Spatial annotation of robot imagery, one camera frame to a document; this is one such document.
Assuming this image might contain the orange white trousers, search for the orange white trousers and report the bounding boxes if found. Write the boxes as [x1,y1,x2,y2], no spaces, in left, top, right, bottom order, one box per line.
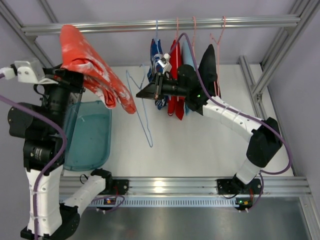
[59,24,137,114]

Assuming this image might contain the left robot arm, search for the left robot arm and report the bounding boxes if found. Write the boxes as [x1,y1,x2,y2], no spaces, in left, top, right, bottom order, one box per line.
[5,66,113,240]

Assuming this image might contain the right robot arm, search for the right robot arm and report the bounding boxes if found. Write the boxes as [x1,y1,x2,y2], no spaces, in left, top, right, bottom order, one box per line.
[136,64,283,195]

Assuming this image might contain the light blue trousers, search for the light blue trousers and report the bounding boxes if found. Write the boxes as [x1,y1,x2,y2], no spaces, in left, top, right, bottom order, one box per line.
[180,40,198,117]

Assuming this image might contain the blue patterned trousers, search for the blue patterned trousers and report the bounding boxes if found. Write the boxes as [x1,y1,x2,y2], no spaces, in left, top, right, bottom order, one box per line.
[147,38,169,110]

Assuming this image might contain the pink hanger with red trousers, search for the pink hanger with red trousers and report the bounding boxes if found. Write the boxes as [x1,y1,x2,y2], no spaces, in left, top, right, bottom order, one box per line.
[173,16,183,103]

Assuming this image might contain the red trousers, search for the red trousers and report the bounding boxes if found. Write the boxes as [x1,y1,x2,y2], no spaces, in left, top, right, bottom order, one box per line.
[167,43,185,120]

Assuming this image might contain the black trousers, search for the black trousers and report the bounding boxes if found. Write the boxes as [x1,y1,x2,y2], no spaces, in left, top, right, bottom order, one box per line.
[198,44,221,97]

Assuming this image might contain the pink hanger with black trousers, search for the pink hanger with black trousers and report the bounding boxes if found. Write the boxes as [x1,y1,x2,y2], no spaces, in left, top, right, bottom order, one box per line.
[209,16,226,97]

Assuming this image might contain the teal plastic tray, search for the teal plastic tray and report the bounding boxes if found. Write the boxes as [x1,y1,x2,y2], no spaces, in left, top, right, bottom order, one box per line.
[63,100,112,172]

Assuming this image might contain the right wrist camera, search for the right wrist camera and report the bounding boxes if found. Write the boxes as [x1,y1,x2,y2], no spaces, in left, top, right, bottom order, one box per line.
[157,53,172,74]

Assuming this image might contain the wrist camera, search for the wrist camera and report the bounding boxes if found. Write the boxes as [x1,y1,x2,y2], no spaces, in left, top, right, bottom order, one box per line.
[157,53,172,74]
[14,58,57,85]

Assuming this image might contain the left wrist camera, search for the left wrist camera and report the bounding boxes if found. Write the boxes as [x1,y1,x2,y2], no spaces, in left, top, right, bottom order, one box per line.
[14,58,57,85]

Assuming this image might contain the aluminium frame left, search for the aluminium frame left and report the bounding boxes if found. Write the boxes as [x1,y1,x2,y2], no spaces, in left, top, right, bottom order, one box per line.
[0,0,62,67]

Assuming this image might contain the aluminium frame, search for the aluminium frame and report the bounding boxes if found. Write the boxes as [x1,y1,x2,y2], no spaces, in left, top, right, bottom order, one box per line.
[238,0,320,119]
[0,0,62,67]

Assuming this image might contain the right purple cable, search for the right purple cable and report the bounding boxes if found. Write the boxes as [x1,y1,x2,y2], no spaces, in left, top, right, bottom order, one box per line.
[167,32,292,210]

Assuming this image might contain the purple cable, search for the purple cable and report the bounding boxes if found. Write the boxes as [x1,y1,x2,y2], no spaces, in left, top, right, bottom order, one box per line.
[0,65,68,240]
[167,32,292,210]

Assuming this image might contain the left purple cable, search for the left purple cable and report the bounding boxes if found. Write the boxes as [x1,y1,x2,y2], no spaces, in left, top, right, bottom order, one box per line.
[0,65,68,240]

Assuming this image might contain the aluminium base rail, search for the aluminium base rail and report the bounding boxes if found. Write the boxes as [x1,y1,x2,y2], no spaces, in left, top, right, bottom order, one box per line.
[58,175,312,198]

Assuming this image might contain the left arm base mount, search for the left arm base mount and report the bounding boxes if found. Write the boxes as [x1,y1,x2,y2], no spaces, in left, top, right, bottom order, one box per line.
[108,178,130,196]

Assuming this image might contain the slotted cable duct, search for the slotted cable duct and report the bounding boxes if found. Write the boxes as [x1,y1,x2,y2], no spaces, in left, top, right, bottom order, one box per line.
[89,196,250,208]

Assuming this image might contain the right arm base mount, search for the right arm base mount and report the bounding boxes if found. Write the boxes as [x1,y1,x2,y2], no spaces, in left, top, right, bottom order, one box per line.
[216,176,262,199]

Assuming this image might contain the aluminium hanging rail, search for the aluminium hanging rail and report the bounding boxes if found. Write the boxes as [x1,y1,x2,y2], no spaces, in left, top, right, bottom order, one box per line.
[20,14,301,37]

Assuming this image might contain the aluminium frame right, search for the aluminium frame right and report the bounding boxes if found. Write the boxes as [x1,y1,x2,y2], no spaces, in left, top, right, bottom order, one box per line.
[238,0,320,119]

